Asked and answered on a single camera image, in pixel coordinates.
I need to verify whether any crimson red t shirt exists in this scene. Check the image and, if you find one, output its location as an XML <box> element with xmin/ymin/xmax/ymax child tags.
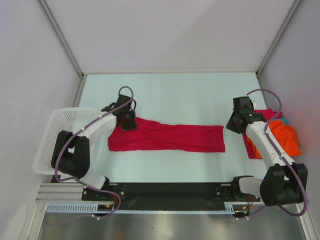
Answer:
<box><xmin>108</xmin><ymin>117</ymin><xmax>226</xmax><ymax>153</ymax></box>

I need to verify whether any white perforated plastic basket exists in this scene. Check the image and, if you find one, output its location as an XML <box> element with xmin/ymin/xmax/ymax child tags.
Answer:
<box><xmin>33</xmin><ymin>107</ymin><xmax>100</xmax><ymax>175</ymax></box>

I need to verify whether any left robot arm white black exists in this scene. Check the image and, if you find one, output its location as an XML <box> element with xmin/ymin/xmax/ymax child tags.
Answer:
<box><xmin>51</xmin><ymin>94</ymin><xmax>138</xmax><ymax>200</ymax></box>

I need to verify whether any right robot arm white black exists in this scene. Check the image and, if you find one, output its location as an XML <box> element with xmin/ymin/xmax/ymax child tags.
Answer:
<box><xmin>226</xmin><ymin>96</ymin><xmax>308</xmax><ymax>207</ymax></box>

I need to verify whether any folded magenta t shirt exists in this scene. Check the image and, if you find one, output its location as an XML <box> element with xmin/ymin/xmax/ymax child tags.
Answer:
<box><xmin>242</xmin><ymin>108</ymin><xmax>277</xmax><ymax>159</ymax></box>

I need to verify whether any folded teal t shirt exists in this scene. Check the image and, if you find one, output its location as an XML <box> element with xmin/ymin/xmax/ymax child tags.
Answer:
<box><xmin>278</xmin><ymin>118</ymin><xmax>289</xmax><ymax>125</ymax></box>

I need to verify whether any folded orange t shirt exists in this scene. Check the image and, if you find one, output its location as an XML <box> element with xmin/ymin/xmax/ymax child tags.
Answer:
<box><xmin>246</xmin><ymin>119</ymin><xmax>302</xmax><ymax>160</ymax></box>

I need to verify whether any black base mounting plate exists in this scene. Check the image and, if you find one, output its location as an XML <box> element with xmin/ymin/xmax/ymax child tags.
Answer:
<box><xmin>81</xmin><ymin>181</ymin><xmax>261</xmax><ymax>211</ymax></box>

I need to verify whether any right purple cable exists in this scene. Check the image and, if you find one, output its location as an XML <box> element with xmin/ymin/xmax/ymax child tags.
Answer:
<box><xmin>236</xmin><ymin>88</ymin><xmax>309</xmax><ymax>221</ymax></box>

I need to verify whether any purple cable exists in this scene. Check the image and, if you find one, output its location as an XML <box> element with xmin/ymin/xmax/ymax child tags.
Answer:
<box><xmin>236</xmin><ymin>88</ymin><xmax>309</xmax><ymax>221</ymax></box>
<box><xmin>54</xmin><ymin>86</ymin><xmax>135</xmax><ymax>221</ymax></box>

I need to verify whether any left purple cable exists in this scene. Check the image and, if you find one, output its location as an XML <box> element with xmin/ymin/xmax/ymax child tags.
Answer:
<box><xmin>54</xmin><ymin>86</ymin><xmax>135</xmax><ymax>221</ymax></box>

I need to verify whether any white slotted cable duct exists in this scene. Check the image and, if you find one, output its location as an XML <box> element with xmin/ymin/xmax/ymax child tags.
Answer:
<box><xmin>46</xmin><ymin>203</ymin><xmax>235</xmax><ymax>215</ymax></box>

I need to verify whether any aluminium extrusion rail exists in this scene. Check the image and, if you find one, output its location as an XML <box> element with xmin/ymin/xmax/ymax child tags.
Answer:
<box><xmin>34</xmin><ymin>182</ymin><xmax>86</xmax><ymax>205</ymax></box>

